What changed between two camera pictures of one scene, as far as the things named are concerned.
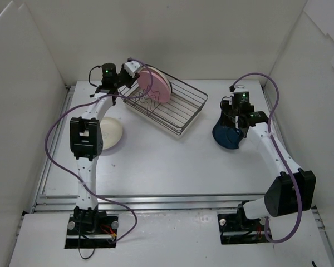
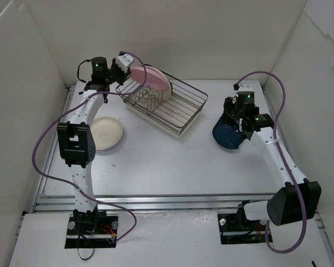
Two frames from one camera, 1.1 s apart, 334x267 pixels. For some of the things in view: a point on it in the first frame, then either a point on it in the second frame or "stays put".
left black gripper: x=130 y=79 → x=122 y=75
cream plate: x=112 y=130 stays put
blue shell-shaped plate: x=227 y=137 stays put
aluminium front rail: x=152 y=203 stays put
